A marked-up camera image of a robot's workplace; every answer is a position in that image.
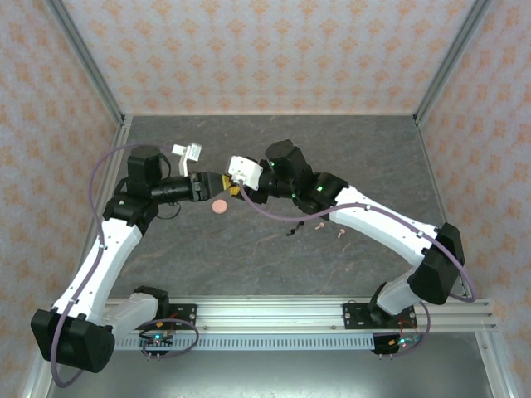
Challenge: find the grey sheet metal panel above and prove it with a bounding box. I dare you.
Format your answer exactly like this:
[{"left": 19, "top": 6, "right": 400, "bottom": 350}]
[{"left": 43, "top": 350, "right": 497, "bottom": 398}]

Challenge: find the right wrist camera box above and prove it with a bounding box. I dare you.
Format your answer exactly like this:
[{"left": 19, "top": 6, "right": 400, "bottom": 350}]
[{"left": 226, "top": 155, "right": 264, "bottom": 193}]

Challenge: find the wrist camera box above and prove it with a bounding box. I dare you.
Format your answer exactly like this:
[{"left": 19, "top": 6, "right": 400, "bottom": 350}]
[
  {"left": 171, "top": 143, "right": 204, "bottom": 177},
  {"left": 226, "top": 155, "right": 264, "bottom": 193}
]

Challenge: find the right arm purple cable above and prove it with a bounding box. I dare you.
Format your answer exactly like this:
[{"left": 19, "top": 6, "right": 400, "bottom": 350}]
[{"left": 238, "top": 180, "right": 478, "bottom": 357}]

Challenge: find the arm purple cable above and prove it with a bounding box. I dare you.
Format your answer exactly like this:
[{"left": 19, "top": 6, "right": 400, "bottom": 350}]
[
  {"left": 50, "top": 143, "right": 199, "bottom": 389},
  {"left": 238, "top": 180, "right": 478, "bottom": 357}
]

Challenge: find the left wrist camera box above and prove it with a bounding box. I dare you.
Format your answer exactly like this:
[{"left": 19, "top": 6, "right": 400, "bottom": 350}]
[{"left": 171, "top": 143, "right": 204, "bottom": 177}]

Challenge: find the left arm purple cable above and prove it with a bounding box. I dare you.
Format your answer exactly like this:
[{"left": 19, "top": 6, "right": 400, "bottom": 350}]
[{"left": 50, "top": 143, "right": 199, "bottom": 389}]

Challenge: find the aluminium floor rail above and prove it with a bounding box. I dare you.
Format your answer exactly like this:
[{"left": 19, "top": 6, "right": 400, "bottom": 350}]
[
  {"left": 413, "top": 115, "right": 475, "bottom": 299},
  {"left": 65, "top": 114, "right": 134, "bottom": 300}
]

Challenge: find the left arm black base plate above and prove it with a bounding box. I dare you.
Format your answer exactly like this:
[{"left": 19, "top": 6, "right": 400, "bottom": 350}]
[{"left": 122, "top": 303, "right": 198, "bottom": 331}]

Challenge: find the aluminium mounting rail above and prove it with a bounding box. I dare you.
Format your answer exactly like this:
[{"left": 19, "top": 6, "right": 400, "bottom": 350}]
[{"left": 101, "top": 294, "right": 498, "bottom": 333}]

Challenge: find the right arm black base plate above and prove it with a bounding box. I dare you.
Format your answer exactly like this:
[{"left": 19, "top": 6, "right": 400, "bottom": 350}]
[{"left": 342, "top": 302, "right": 418, "bottom": 331}]

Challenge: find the slotted grey cable duct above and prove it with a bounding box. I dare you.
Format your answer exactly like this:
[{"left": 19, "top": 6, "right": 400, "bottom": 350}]
[{"left": 111, "top": 334, "right": 377, "bottom": 352}]

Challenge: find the aluminium frame post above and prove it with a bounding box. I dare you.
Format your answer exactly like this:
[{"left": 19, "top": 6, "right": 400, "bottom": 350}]
[
  {"left": 413, "top": 0, "right": 495, "bottom": 125},
  {"left": 44, "top": 0, "right": 128, "bottom": 125}
]

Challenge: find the aluminium frame beam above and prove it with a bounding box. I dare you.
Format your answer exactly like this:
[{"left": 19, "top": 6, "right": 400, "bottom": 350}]
[
  {"left": 19, "top": 368, "right": 55, "bottom": 398},
  {"left": 475, "top": 331, "right": 518, "bottom": 398}
]

